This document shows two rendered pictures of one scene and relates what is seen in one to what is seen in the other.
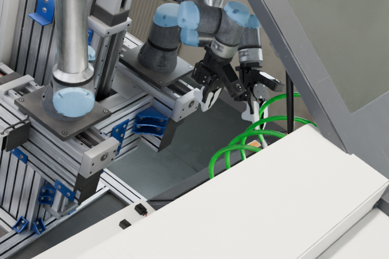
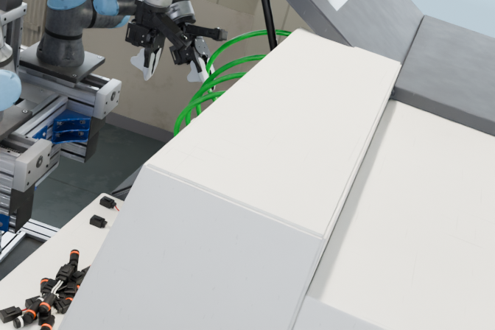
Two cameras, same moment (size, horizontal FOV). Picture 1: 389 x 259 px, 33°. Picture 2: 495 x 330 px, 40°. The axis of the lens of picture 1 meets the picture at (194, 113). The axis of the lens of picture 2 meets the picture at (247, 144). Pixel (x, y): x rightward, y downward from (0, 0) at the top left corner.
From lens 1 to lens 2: 43 cm
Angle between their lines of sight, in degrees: 17
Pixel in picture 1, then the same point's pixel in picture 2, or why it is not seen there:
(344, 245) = (386, 132)
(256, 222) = (311, 107)
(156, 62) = (62, 55)
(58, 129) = not seen: outside the picture
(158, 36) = (59, 23)
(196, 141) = (99, 170)
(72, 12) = not seen: outside the picture
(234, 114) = (130, 135)
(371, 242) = (406, 126)
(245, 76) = not seen: hidden behind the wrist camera
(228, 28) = not seen: outside the picture
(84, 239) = (55, 246)
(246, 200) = (289, 90)
